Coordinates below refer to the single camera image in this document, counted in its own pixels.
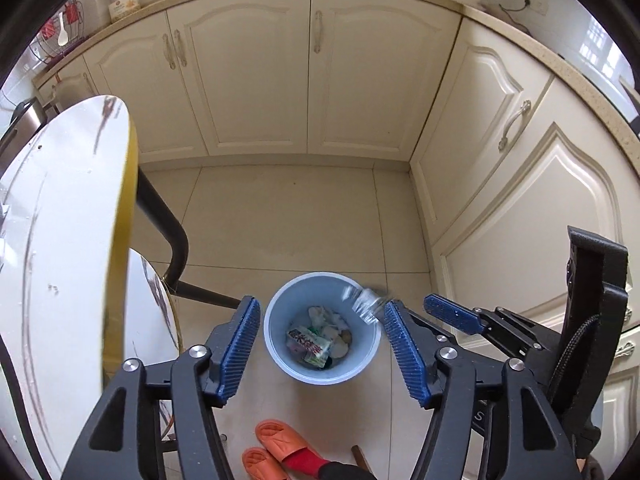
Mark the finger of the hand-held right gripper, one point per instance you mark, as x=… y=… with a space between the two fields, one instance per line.
x=452 y=314

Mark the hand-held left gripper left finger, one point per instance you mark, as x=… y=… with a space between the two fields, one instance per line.
x=240 y=350

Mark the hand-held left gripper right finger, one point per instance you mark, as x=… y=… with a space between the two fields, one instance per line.
x=402 y=350

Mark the clear plastic wrap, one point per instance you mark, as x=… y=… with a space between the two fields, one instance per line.
x=367 y=305

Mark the beige paper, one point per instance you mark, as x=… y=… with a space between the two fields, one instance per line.
x=337 y=346

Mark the white tissue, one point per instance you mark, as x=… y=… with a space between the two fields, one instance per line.
x=327 y=317

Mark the blue plastic bin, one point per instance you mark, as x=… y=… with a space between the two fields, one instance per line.
x=300 y=290

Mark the orange slipper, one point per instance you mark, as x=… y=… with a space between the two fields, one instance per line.
x=262 y=465
x=282 y=440

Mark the red sock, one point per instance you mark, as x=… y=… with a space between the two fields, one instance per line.
x=307 y=461

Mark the black trouser leg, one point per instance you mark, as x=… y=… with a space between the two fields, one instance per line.
x=342 y=472

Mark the round white marble table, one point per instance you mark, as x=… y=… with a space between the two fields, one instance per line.
x=60 y=260

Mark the cream kitchen base cabinets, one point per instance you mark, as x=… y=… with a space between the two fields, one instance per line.
x=350 y=85

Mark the black steel rice cooker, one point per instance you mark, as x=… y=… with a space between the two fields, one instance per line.
x=30 y=115

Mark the clear jar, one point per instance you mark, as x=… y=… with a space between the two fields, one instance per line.
x=124 y=6

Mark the white rice spoon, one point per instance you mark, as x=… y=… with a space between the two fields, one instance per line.
x=63 y=32

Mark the white wall outlet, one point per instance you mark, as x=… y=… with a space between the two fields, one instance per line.
x=539 y=6

